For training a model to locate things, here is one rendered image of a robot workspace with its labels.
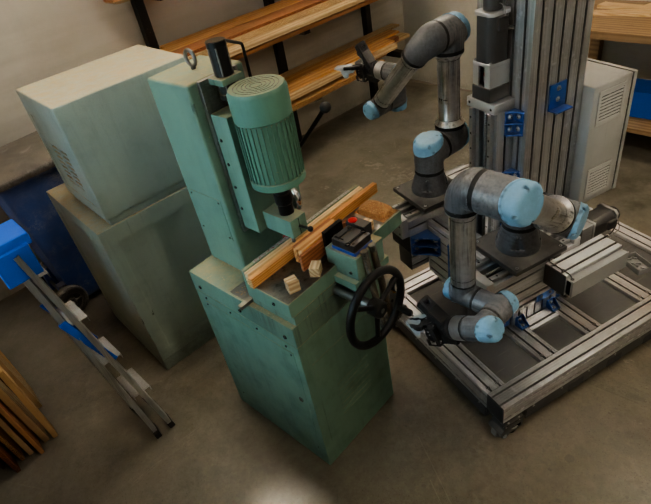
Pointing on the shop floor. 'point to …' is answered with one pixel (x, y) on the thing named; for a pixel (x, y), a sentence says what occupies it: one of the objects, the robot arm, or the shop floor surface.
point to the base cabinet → (306, 376)
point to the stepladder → (65, 314)
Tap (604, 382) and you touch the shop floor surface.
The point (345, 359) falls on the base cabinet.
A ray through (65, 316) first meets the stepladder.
